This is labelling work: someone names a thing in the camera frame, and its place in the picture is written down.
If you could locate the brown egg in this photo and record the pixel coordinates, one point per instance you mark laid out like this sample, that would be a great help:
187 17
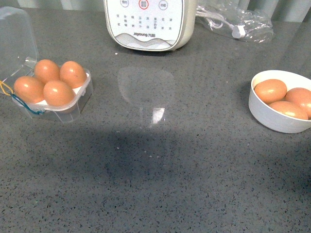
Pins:
289 109
47 70
301 97
58 93
271 90
73 74
29 89

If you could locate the clear plastic egg box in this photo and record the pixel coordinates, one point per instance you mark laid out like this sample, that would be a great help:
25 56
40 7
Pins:
18 57

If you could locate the brown egg in bowl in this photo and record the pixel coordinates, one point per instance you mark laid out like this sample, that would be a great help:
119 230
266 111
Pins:
289 109
301 97
271 90

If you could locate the white Joyoung blender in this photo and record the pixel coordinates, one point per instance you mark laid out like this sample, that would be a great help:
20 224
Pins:
150 25

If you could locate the white bowl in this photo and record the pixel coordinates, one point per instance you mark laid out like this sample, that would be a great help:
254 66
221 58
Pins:
269 117

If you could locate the teal rubber band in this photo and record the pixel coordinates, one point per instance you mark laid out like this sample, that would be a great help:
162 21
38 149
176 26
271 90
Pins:
22 103

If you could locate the clear plastic bag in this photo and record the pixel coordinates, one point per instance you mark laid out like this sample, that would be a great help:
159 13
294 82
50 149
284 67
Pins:
229 20

